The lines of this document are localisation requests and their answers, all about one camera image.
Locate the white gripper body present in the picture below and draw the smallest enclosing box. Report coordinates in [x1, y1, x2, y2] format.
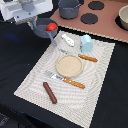
[0, 0, 53, 24]

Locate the grey toy frying pan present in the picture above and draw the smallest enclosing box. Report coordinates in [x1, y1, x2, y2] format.
[33, 18, 58, 46]

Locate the red toy tomato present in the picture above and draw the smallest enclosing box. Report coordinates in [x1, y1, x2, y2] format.
[46, 23, 57, 31]

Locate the white toy fish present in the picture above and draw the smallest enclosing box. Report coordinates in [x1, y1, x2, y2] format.
[62, 34, 75, 47]

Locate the light blue toy carton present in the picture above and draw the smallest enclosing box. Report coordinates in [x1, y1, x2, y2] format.
[80, 35, 93, 52]

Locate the brown toy sausage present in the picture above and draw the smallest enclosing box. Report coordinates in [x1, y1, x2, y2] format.
[43, 82, 57, 104]

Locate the grey toy pot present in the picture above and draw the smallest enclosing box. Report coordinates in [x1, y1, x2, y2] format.
[58, 0, 81, 19]

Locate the black burner disc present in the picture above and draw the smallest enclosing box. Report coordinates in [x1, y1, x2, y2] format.
[88, 1, 104, 10]
[81, 13, 98, 25]

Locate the round wooden plate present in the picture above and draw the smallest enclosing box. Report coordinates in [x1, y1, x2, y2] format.
[56, 55, 83, 78]

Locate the beige woven placemat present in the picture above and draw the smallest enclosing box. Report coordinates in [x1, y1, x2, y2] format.
[14, 31, 115, 128]

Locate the pink wooden board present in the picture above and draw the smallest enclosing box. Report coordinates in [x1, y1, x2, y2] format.
[51, 0, 128, 43]

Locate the beige bowl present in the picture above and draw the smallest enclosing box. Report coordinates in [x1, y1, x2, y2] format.
[119, 5, 128, 30]

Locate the orange handled toy fork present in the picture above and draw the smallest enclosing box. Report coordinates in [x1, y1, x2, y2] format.
[45, 71, 85, 89]

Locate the orange handled toy knife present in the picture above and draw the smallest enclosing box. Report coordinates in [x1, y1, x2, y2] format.
[58, 48, 99, 63]

